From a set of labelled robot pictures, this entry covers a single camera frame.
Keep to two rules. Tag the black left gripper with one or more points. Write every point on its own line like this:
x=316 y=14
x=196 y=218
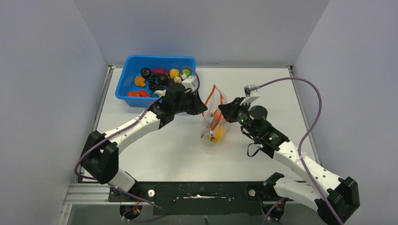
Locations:
x=198 y=106

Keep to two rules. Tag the small orange bumpy pepper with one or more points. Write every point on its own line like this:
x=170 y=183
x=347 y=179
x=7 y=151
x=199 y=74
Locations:
x=140 y=81

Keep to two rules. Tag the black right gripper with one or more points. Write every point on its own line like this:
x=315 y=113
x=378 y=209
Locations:
x=230 y=110

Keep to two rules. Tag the blue plastic bin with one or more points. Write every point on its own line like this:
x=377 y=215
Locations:
x=132 y=68

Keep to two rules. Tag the black grape bunch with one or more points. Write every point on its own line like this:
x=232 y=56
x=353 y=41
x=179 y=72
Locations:
x=154 y=84

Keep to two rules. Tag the yellow lemon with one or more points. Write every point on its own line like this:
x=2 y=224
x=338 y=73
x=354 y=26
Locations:
x=173 y=73

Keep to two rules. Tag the dark mangosteen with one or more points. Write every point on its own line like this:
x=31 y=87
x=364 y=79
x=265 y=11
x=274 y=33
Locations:
x=163 y=79

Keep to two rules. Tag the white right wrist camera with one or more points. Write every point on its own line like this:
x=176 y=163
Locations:
x=251 y=94

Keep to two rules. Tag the dark eggplant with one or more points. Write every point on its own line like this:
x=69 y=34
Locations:
x=145 y=73

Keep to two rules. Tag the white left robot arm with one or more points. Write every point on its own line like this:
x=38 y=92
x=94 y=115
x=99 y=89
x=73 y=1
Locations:
x=100 y=155

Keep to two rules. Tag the purple sweet potato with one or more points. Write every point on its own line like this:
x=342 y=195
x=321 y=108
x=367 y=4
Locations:
x=160 y=71

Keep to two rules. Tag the green custard apple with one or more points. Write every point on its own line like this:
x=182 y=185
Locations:
x=185 y=73

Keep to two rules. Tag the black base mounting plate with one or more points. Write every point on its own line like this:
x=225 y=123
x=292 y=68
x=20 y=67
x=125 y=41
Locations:
x=207 y=198

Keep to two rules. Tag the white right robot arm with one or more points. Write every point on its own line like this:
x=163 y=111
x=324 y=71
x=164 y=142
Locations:
x=334 y=198

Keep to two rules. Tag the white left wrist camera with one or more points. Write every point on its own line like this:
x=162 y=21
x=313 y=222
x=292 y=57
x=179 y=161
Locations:
x=190 y=82

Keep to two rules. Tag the clear zip top bag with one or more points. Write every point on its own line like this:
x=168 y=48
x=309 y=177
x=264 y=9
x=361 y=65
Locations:
x=214 y=99

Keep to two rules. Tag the yellow bumpy pepper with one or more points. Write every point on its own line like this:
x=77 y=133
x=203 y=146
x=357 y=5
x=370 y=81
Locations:
x=219 y=134

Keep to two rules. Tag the orange red bumpy pepper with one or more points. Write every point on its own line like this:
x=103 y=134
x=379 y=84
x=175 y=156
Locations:
x=133 y=94

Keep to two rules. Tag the red chili pepper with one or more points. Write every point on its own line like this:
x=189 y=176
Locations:
x=143 y=93

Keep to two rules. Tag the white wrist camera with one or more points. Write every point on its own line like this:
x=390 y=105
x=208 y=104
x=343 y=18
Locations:
x=251 y=94
x=190 y=82

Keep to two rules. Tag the white garlic bulb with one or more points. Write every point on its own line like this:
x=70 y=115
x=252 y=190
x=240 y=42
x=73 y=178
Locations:
x=177 y=79

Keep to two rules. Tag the white mushroom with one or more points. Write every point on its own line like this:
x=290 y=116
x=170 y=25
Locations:
x=160 y=93

